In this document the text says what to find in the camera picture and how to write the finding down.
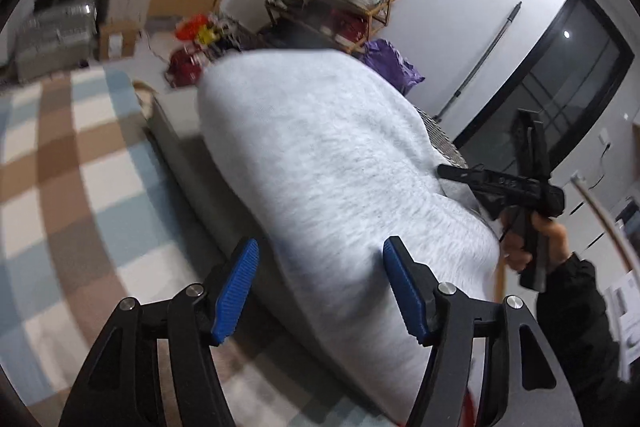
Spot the light grey hoodie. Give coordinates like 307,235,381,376
198,50,499,423

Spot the person's right forearm black sleeve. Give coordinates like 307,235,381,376
536,256,639,426

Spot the person's right hand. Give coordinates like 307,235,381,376
499,206,572,275

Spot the long grey pole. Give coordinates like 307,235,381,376
433,1,523,122

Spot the black framed glass door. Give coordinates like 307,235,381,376
454,0,634,173

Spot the checkered bed sheet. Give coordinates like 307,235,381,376
1,68,393,426

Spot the purple bag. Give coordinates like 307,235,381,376
360,39,425,95

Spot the cardboard box on floor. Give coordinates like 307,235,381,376
99,20,140,62

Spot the silver lying suitcase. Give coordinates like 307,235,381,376
14,0,96,82

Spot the red orange toy pile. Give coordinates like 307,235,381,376
165,14,230,89

